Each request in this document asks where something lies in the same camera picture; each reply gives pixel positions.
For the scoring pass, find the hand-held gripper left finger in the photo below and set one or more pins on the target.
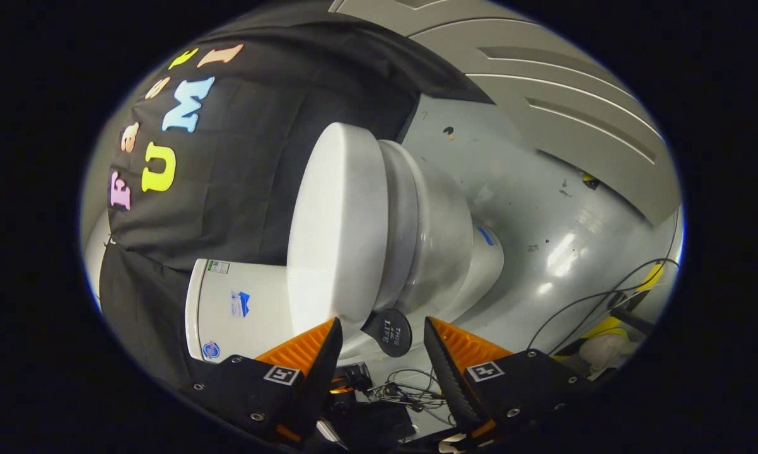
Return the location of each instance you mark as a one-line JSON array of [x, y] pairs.
[[319, 378]]

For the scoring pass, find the white toilet lid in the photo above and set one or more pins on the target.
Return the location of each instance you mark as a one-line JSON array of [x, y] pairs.
[[338, 221]]

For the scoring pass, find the white crumpled object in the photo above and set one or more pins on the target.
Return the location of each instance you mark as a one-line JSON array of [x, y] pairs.
[[606, 350]]

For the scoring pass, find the black round lid pull tab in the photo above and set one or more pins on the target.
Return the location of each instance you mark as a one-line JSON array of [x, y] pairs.
[[391, 334]]

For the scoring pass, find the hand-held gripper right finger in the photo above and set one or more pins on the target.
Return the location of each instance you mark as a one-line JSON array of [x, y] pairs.
[[451, 378]]

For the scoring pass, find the white toilet seat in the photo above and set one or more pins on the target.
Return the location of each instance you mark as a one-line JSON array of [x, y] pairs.
[[399, 221]]

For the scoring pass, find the black backdrop cloth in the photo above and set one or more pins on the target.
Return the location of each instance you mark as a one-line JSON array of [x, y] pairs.
[[246, 176]]

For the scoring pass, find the white toilet body with tank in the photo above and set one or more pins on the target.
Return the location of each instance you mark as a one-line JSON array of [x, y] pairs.
[[240, 309]]

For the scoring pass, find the grey drawer cabinet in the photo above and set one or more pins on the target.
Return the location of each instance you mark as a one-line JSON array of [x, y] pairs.
[[543, 82]]

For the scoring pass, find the black device on floor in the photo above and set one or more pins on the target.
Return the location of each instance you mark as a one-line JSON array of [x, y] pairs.
[[373, 422]]

